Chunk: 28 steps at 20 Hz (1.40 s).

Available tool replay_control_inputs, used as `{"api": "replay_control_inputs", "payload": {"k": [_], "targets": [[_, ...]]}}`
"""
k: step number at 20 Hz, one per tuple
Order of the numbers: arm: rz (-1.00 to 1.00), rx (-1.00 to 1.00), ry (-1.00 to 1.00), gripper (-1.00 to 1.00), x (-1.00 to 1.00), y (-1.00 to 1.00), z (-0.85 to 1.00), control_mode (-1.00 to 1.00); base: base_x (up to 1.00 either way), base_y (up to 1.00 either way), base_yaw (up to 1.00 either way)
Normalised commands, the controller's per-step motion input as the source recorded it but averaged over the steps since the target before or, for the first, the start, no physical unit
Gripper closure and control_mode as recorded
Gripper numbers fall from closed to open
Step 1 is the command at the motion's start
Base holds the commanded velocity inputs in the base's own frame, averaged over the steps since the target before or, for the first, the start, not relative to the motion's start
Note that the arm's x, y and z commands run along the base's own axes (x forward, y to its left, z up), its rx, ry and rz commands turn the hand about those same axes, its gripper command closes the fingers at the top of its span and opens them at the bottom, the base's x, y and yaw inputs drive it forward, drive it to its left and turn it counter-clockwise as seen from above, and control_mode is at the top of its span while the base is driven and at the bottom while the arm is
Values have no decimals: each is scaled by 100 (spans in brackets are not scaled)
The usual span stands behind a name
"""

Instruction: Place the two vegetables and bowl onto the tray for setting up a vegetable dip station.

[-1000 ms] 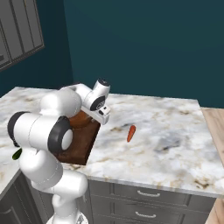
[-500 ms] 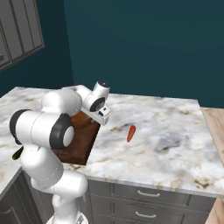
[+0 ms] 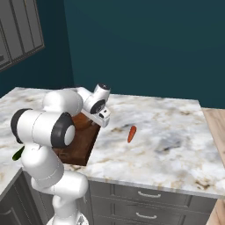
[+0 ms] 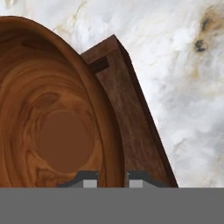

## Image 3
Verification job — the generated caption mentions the brown wooden tray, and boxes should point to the brown wooden tray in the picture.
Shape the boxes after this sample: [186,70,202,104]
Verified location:
[52,112,102,167]

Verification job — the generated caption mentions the grey wall cupboards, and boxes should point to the grey wall cupboards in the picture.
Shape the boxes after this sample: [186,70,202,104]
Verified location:
[0,0,46,73]

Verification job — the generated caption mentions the silver drawer handle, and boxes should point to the silver drawer handle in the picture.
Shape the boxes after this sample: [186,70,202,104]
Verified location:
[134,212,158,221]
[137,190,163,200]

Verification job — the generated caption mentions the orange carrot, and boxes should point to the orange carrot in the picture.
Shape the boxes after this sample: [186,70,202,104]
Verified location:
[127,125,138,144]

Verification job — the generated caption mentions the grey base cupboard door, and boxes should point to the grey base cupboard door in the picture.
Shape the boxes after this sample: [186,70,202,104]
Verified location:
[0,172,45,225]

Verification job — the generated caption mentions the grey drawer front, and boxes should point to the grey drawer front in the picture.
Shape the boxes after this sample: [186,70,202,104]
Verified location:
[90,195,188,225]
[89,180,192,207]

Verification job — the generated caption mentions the green cucumber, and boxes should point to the green cucumber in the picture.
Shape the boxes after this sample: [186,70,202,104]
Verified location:
[11,145,26,162]

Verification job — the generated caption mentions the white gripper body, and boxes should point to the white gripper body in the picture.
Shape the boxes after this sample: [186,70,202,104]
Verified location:
[81,107,112,129]

